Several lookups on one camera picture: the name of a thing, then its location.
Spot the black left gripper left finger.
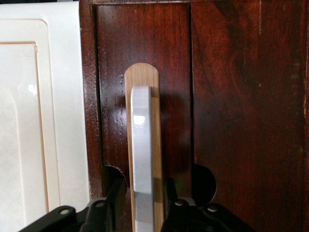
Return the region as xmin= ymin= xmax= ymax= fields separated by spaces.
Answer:
xmin=18 ymin=178 xmax=127 ymax=232

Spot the white plastic box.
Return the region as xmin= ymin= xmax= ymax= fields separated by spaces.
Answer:
xmin=0 ymin=0 xmax=92 ymax=232

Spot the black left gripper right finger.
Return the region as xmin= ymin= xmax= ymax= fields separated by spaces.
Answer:
xmin=161 ymin=178 xmax=257 ymax=232

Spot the dark wooden drawer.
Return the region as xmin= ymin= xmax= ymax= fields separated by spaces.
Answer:
xmin=93 ymin=2 xmax=194 ymax=232

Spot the light wooden handle backing strip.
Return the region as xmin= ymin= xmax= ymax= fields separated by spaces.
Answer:
xmin=124 ymin=62 xmax=165 ymax=232

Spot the white plate edge-on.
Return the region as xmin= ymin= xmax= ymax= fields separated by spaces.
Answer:
xmin=129 ymin=85 xmax=155 ymax=232

